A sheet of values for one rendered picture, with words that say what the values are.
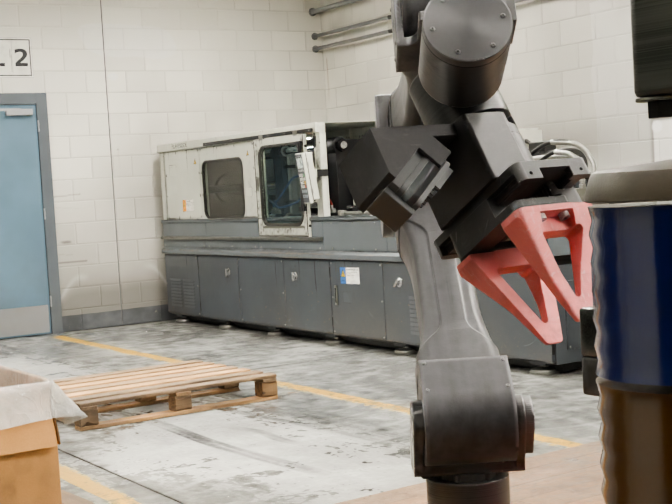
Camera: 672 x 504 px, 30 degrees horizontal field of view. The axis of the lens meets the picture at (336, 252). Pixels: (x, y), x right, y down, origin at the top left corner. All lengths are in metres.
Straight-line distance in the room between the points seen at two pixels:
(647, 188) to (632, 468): 0.05
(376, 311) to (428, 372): 8.00
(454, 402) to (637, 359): 0.67
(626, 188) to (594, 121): 9.72
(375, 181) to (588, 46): 9.25
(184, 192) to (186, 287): 0.88
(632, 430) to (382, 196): 0.55
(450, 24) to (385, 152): 0.09
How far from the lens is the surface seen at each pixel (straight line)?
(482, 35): 0.80
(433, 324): 0.97
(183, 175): 11.64
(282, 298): 10.08
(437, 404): 0.90
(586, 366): 0.52
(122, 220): 12.04
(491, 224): 0.81
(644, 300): 0.24
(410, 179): 0.79
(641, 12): 0.54
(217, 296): 11.12
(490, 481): 0.94
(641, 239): 0.24
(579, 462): 1.32
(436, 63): 0.80
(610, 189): 0.24
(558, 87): 10.26
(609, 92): 9.84
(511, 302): 0.83
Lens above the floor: 1.20
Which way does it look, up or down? 3 degrees down
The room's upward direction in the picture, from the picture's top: 3 degrees counter-clockwise
